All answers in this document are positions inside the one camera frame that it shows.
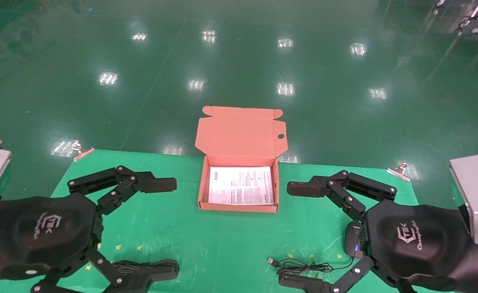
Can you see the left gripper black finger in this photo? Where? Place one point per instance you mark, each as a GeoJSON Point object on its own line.
{"type": "Point", "coordinates": [153, 185]}

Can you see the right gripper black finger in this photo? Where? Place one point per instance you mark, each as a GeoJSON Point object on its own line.
{"type": "Point", "coordinates": [304, 189]}
{"type": "Point", "coordinates": [300, 283]}

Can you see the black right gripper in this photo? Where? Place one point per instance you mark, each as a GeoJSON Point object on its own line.
{"type": "Point", "coordinates": [417, 240]}

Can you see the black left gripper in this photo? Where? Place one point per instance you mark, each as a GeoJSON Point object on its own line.
{"type": "Point", "coordinates": [39, 232]}

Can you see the black computer mouse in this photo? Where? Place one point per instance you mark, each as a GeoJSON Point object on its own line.
{"type": "Point", "coordinates": [352, 240]}

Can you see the orange cardboard box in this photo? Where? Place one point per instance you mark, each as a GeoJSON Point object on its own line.
{"type": "Point", "coordinates": [241, 134]}

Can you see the green table mat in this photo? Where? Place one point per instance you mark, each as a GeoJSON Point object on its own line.
{"type": "Point", "coordinates": [190, 240]}

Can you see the white printed instruction sheet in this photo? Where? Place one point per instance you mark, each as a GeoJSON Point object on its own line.
{"type": "Point", "coordinates": [241, 185]}

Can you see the metal binder clip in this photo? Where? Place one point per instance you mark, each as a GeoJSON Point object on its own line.
{"type": "Point", "coordinates": [399, 171]}
{"type": "Point", "coordinates": [83, 152]}

